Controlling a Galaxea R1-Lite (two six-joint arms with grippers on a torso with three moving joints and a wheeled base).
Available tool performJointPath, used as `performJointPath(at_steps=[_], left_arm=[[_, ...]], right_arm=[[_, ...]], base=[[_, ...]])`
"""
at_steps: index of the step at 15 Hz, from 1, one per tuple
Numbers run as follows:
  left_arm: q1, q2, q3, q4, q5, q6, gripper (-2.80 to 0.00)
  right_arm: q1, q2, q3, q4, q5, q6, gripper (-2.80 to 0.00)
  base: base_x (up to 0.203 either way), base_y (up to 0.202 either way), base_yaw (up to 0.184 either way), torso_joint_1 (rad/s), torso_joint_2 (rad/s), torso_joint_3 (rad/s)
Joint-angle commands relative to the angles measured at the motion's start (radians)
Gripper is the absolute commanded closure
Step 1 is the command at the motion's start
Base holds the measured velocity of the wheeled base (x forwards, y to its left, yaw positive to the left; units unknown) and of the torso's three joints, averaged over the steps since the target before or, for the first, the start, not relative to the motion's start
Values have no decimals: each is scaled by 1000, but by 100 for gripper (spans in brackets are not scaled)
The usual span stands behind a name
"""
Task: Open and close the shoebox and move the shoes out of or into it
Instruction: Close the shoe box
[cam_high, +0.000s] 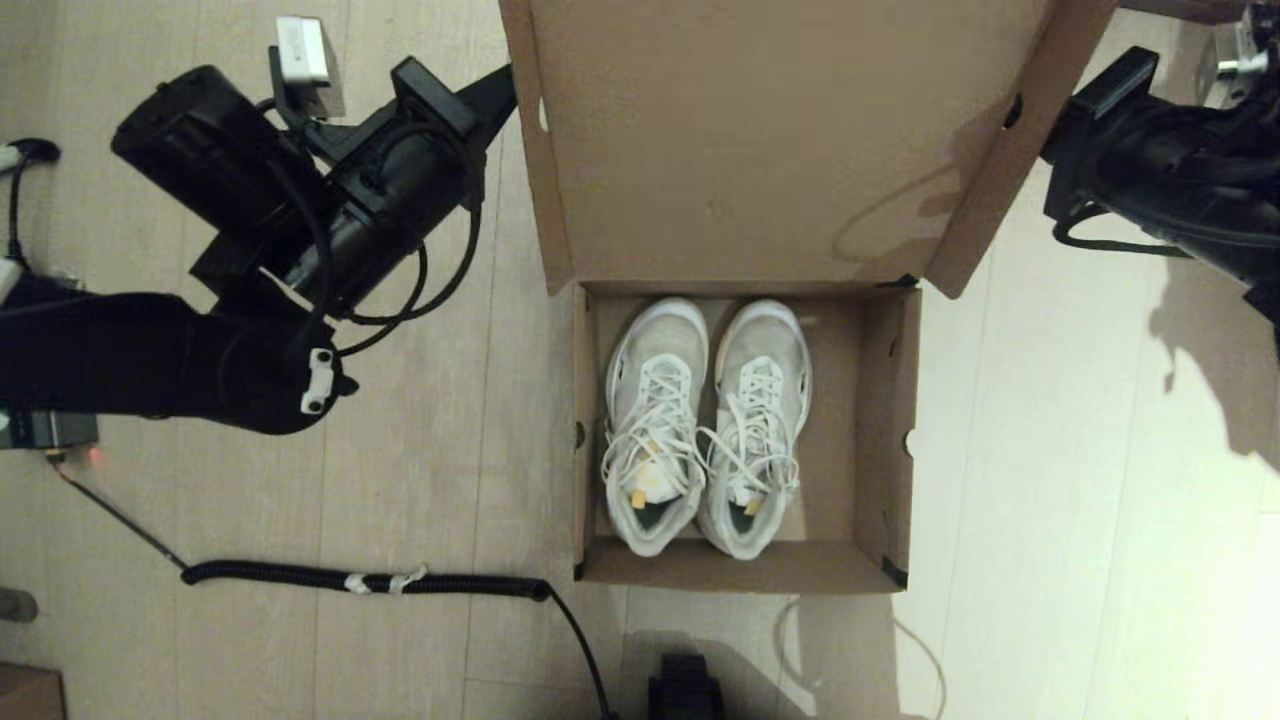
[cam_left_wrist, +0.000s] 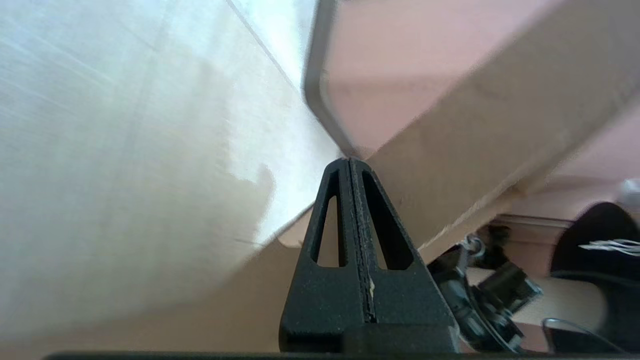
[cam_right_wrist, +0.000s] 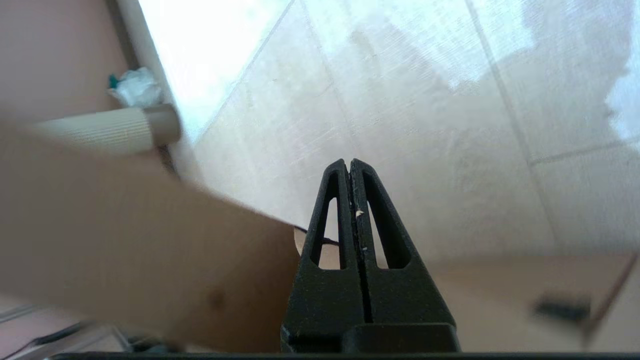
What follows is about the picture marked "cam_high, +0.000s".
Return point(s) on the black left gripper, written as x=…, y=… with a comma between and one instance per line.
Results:
x=400, y=180

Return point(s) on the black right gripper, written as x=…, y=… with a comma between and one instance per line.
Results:
x=1120, y=150

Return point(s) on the brown cardboard shoe box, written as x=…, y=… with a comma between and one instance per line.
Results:
x=750, y=150

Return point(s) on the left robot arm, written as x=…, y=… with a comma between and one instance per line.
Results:
x=150, y=360

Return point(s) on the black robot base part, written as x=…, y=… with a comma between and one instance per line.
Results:
x=685, y=690

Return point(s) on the dark wooden furniture edge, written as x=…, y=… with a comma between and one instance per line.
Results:
x=1160, y=8

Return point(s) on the white mesh lace-up sneaker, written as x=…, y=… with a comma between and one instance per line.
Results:
x=660, y=340
x=770, y=345

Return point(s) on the grey power supply unit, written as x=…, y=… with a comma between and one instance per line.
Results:
x=50, y=432

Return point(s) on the small grey floor object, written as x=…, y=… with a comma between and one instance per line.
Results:
x=18, y=606

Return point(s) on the printed brown cardboard carton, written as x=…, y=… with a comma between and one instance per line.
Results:
x=30, y=695

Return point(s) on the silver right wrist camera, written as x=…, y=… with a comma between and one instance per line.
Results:
x=1235, y=60

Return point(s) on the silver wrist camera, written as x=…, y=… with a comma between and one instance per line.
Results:
x=1235, y=60
x=300, y=50

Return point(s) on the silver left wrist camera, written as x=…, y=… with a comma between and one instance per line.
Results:
x=300, y=50

